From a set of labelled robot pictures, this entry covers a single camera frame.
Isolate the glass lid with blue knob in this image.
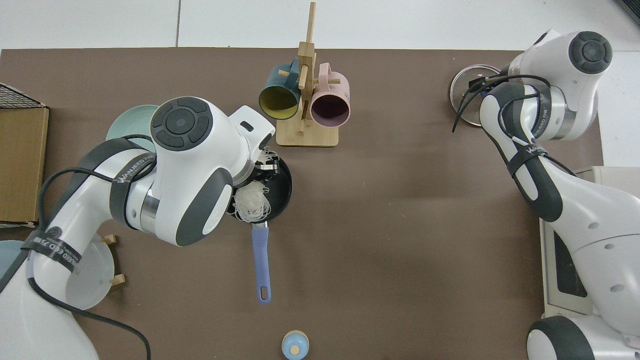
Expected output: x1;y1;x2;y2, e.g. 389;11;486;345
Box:
448;63;506;128

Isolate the white vermicelli bundle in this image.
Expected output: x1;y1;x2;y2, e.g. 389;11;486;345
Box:
234;145;281;223

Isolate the teal plate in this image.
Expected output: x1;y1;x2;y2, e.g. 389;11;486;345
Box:
105;104;161;153

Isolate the wooden plate rack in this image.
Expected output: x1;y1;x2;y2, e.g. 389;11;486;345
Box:
101;233;126;287

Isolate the grey plate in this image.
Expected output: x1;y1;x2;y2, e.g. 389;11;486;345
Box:
64;235;116;311

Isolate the light blue plate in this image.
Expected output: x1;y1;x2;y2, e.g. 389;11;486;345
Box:
0;240;26;281

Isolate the wooden cup stand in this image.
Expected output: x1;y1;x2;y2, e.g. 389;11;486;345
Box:
275;1;342;148

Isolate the dark teal cup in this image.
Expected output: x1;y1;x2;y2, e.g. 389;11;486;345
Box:
258;57;302;121

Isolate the pink cup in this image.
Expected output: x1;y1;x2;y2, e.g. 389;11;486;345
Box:
310;62;351;128

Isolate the brown table cloth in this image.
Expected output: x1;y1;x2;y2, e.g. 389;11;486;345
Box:
0;47;605;360

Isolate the black equipment edge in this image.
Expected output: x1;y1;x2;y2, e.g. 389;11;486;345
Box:
616;0;640;27

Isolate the small blue round thing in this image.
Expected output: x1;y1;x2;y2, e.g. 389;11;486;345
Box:
281;330;310;360

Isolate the pale toaster oven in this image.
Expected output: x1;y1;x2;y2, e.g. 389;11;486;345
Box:
539;166;640;321

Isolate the black pot with blue handle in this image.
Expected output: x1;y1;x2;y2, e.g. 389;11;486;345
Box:
227;150;293;305

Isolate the wire basket with wooden floor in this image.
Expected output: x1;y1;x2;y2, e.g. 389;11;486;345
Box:
0;82;51;228

